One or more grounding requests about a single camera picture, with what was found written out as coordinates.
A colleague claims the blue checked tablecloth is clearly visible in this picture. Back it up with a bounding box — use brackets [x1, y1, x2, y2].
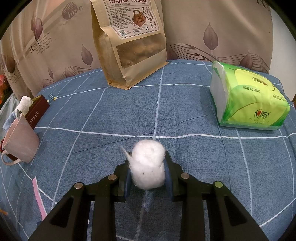
[1, 60, 295, 240]

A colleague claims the pink ceramic mug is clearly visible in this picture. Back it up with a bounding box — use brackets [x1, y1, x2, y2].
[1, 114, 39, 166]

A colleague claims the light blue white sock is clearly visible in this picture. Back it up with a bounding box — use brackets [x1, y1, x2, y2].
[3, 115, 16, 133]

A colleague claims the gold red tin box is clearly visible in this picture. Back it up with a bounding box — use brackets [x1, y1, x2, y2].
[25, 95, 50, 129]

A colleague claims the green tissue pack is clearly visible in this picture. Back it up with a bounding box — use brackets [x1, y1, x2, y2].
[210, 61, 290, 130]

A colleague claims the white fluffy plush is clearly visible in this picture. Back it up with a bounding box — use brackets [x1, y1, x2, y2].
[15, 96, 33, 115]

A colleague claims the beige leaf print curtain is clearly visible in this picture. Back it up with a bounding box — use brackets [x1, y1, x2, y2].
[1, 1, 273, 99]

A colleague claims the brown kraft snack bag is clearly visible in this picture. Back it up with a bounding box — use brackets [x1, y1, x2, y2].
[91, 1, 167, 90]

